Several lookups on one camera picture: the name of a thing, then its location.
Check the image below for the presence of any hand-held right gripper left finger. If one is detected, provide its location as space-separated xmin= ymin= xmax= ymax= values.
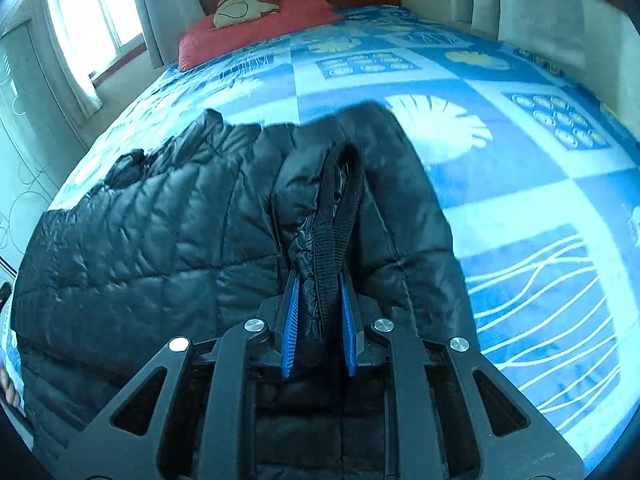
xmin=32 ymin=270 xmax=302 ymax=480

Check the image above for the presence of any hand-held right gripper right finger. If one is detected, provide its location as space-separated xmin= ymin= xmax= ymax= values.
xmin=340 ymin=272 xmax=587 ymax=480

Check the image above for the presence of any black puffer jacket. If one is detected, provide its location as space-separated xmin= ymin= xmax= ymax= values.
xmin=11 ymin=102 xmax=476 ymax=480

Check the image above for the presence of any person's left hand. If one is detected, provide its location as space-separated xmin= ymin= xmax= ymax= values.
xmin=0 ymin=360 xmax=23 ymax=411

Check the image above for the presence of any blue patterned bedspread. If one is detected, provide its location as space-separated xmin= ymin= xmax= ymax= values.
xmin=0 ymin=5 xmax=640 ymax=471

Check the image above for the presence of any red pillow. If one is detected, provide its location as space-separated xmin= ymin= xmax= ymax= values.
xmin=178 ymin=0 xmax=346 ymax=72

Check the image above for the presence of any cream printed cushion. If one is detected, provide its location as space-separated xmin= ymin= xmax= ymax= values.
xmin=213 ymin=0 xmax=281 ymax=29

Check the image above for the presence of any glass door wardrobe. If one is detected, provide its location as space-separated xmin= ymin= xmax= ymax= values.
xmin=0 ymin=5 xmax=96 ymax=281

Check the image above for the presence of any window with wooden frame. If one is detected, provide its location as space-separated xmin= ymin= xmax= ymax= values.
xmin=52 ymin=0 xmax=147 ymax=81

